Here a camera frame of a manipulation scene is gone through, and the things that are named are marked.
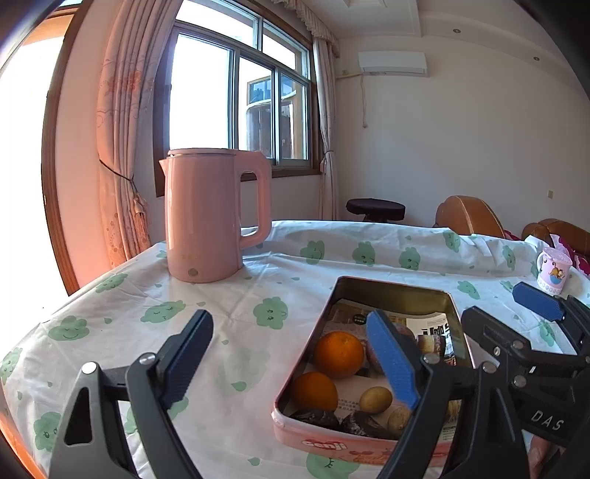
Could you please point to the white air conditioner pipe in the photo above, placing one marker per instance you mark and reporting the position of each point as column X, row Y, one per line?
column 363, row 101

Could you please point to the small yellow loquat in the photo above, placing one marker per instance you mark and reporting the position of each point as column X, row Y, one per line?
column 375, row 399
column 399, row 420

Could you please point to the white tablecloth with green prints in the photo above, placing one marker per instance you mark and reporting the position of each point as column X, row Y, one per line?
column 138, row 294

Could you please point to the tall brown framed window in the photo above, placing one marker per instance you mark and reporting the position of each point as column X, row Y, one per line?
column 27, row 161

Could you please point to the white wall air conditioner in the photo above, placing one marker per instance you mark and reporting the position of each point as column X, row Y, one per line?
column 392, row 63

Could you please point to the pink cartoon cup with lid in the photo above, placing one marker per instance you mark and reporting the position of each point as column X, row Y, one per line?
column 553, row 274

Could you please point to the large orange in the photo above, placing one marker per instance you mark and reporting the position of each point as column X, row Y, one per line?
column 339, row 354

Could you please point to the sliding glass window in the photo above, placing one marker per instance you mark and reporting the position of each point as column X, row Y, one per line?
column 239, row 92

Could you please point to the pink floral curtain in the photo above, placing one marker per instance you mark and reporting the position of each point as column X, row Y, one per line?
column 120, row 138

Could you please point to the person's right hand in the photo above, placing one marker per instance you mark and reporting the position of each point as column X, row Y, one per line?
column 539, row 458

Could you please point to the pink electric kettle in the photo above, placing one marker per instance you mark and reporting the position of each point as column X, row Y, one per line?
column 207, row 221

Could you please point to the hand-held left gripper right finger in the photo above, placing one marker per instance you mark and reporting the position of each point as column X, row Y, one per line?
column 392, row 359

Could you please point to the pink metal tin box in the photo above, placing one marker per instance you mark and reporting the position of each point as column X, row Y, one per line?
column 322, row 444

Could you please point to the dark round stool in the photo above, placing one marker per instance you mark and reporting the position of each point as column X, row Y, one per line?
column 375, row 207

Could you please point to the purple passion fruit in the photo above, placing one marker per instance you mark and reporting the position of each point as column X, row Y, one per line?
column 372, row 359

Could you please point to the white tied curtain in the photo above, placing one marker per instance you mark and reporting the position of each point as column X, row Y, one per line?
column 328, row 138

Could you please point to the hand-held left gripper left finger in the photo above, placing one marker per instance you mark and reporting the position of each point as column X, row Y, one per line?
column 189, row 359

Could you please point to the brown leather armchair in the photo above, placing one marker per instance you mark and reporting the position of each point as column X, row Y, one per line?
column 465, row 216

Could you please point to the small orange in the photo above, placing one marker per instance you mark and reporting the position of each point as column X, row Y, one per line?
column 315, row 391

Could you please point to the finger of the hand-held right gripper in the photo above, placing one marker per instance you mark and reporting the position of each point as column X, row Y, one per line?
column 539, row 301
column 493, row 334

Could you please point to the dark brown date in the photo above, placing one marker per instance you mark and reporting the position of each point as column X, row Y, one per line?
column 364, row 424
column 318, row 419

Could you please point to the red white floral cushion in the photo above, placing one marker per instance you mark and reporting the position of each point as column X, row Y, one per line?
column 578, row 253

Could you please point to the printed paper leaflet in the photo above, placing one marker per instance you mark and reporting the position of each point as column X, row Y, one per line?
column 355, row 313

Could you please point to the frilled curtain valance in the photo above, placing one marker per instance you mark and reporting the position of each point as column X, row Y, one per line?
column 318, row 23

